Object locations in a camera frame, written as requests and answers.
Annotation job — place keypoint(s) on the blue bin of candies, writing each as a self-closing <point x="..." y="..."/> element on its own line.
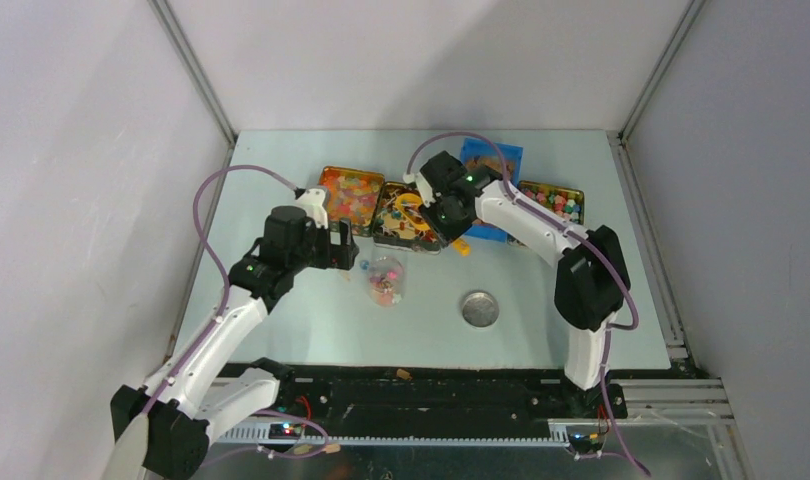
<point x="477" y="152"/>

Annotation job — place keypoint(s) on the tin of lollipops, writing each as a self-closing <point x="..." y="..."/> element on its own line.
<point x="391" y="230"/>

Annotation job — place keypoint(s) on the silver metal jar lid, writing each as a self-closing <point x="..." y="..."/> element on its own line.
<point x="479" y="309"/>

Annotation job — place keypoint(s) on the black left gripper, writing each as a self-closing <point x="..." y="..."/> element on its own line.
<point x="348" y="249"/>

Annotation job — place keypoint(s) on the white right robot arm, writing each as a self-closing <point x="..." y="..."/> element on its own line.
<point x="591" y="278"/>

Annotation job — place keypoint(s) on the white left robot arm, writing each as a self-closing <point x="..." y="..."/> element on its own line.
<point x="168" y="424"/>

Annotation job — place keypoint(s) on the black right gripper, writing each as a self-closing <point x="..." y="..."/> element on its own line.
<point x="445" y="234"/>

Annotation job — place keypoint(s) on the clear plastic jar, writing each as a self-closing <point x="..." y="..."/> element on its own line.
<point x="386" y="278"/>

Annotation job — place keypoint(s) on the tin of colourful cube candies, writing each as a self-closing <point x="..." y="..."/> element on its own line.
<point x="567" y="203"/>

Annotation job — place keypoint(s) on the orange plastic scoop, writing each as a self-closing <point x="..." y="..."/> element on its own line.
<point x="407" y="204"/>

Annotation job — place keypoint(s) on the tin of gummy candies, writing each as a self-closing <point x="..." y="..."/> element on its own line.
<point x="353" y="197"/>

